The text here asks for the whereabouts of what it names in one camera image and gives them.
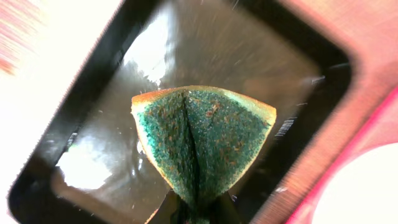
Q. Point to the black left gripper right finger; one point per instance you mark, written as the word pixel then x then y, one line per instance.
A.
pixel 225 211

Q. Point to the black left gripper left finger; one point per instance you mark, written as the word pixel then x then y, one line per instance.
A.
pixel 170 211

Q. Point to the green and yellow sponge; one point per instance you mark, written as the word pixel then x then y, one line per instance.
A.
pixel 201 139

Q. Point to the light blue plate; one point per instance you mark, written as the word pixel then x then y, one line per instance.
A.
pixel 363 192

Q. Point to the black water tray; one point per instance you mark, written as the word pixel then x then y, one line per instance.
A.
pixel 89 167

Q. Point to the red serving tray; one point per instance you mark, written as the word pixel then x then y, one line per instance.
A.
pixel 367 30

